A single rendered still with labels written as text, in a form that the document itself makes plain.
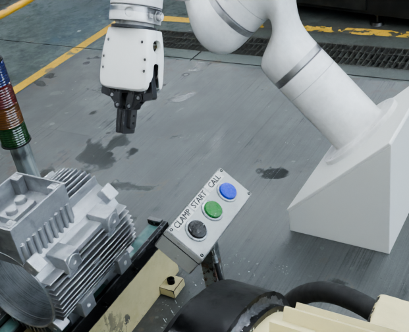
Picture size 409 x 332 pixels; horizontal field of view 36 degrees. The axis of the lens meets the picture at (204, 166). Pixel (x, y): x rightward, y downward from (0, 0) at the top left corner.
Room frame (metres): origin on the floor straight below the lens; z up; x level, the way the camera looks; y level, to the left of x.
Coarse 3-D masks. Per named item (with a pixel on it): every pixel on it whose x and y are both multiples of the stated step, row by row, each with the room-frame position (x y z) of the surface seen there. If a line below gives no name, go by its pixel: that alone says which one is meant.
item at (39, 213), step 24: (0, 192) 0.83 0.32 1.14; (24, 192) 0.85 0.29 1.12; (48, 192) 0.81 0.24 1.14; (0, 216) 0.78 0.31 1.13; (24, 216) 0.74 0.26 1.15; (48, 216) 0.77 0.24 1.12; (72, 216) 0.81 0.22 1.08; (0, 240) 0.73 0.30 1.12; (24, 240) 0.73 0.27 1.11; (48, 240) 0.76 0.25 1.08
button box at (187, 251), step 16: (224, 176) 0.85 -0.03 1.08; (208, 192) 0.81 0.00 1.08; (240, 192) 0.83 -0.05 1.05; (192, 208) 0.78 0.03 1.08; (224, 208) 0.80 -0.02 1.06; (240, 208) 0.81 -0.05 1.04; (176, 224) 0.74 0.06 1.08; (208, 224) 0.76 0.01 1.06; (224, 224) 0.77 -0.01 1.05; (160, 240) 0.74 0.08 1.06; (176, 240) 0.72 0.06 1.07; (192, 240) 0.73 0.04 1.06; (208, 240) 0.73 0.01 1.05; (176, 256) 0.73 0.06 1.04; (192, 256) 0.71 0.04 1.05
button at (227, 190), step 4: (224, 184) 0.83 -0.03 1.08; (228, 184) 0.83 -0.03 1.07; (220, 188) 0.82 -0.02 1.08; (224, 188) 0.82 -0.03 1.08; (228, 188) 0.82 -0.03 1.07; (232, 188) 0.83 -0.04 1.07; (220, 192) 0.82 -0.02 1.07; (224, 192) 0.82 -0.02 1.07; (228, 192) 0.82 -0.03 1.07; (232, 192) 0.82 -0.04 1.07; (224, 196) 0.81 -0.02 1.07; (228, 196) 0.81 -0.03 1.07; (232, 196) 0.81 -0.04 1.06
